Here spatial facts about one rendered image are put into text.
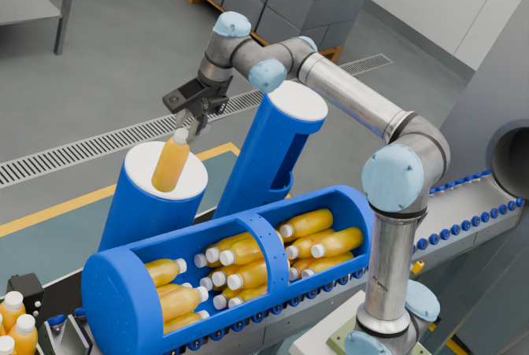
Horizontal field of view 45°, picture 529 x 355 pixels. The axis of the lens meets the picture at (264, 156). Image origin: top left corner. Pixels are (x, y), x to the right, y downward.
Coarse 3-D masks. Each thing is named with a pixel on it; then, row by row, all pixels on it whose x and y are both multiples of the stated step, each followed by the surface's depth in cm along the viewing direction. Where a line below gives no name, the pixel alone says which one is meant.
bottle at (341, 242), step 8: (336, 232) 202; (344, 232) 202; (352, 232) 203; (360, 232) 205; (320, 240) 198; (328, 240) 197; (336, 240) 198; (344, 240) 200; (352, 240) 202; (360, 240) 204; (328, 248) 196; (336, 248) 197; (344, 248) 200; (352, 248) 203; (328, 256) 197
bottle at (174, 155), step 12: (168, 144) 163; (180, 144) 162; (168, 156) 163; (180, 156) 163; (156, 168) 168; (168, 168) 165; (180, 168) 167; (156, 180) 169; (168, 180) 168; (168, 192) 172
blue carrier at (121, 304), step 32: (320, 192) 201; (352, 192) 204; (224, 224) 190; (256, 224) 176; (352, 224) 209; (96, 256) 155; (128, 256) 153; (160, 256) 179; (192, 256) 188; (96, 288) 158; (128, 288) 146; (288, 288) 178; (96, 320) 161; (128, 320) 148; (160, 320) 149; (224, 320) 165; (128, 352) 150; (160, 352) 154
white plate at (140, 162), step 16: (144, 144) 218; (160, 144) 221; (128, 160) 209; (144, 160) 211; (192, 160) 220; (144, 176) 205; (192, 176) 213; (160, 192) 202; (176, 192) 205; (192, 192) 207
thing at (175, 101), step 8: (192, 80) 151; (200, 80) 151; (176, 88) 150; (184, 88) 150; (192, 88) 150; (200, 88) 150; (208, 88) 150; (168, 96) 149; (176, 96) 148; (184, 96) 149; (192, 96) 149; (200, 96) 150; (168, 104) 148; (176, 104) 148; (184, 104) 148; (176, 112) 149
